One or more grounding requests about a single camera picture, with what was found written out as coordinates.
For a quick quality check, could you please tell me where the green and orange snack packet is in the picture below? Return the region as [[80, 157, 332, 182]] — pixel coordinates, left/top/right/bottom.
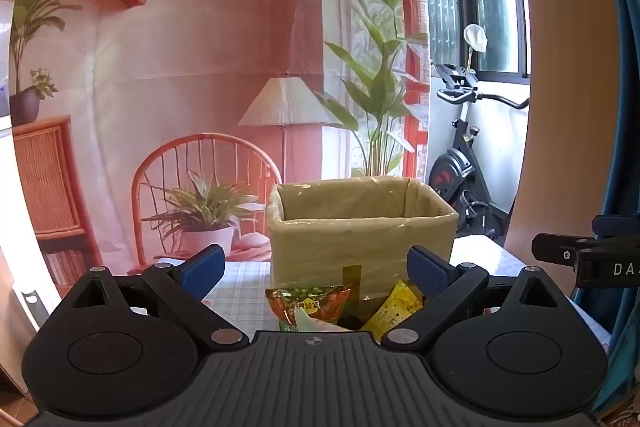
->
[[265, 285, 353, 333]]

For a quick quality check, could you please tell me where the cardboard box with yellow tape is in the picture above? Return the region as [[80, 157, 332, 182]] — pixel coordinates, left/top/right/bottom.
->
[[265, 176, 460, 305]]

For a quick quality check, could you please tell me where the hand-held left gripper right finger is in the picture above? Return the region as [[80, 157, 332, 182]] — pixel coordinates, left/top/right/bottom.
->
[[381, 246, 569, 353]]

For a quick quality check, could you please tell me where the wooden panel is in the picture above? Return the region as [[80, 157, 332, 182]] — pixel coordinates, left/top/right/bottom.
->
[[504, 0, 627, 269]]

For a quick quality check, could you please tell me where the white cloth on bike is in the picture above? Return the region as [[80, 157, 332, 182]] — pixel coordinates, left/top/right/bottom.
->
[[462, 23, 489, 54]]

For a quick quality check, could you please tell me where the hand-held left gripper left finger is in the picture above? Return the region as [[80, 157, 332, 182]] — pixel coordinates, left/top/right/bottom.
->
[[74, 244, 249, 353]]

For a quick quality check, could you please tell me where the black exercise bike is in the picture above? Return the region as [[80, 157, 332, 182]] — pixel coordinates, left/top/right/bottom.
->
[[427, 63, 531, 244]]

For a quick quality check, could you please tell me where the yellow snack packet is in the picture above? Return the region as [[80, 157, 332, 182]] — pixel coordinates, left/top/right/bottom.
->
[[360, 279, 426, 342]]

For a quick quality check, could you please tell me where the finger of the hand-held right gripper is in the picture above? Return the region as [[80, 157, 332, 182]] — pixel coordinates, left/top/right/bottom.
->
[[531, 233, 583, 266], [592, 214, 640, 241]]

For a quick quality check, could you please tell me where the blue curtain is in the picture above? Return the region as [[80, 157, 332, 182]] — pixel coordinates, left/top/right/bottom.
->
[[587, 0, 640, 423]]

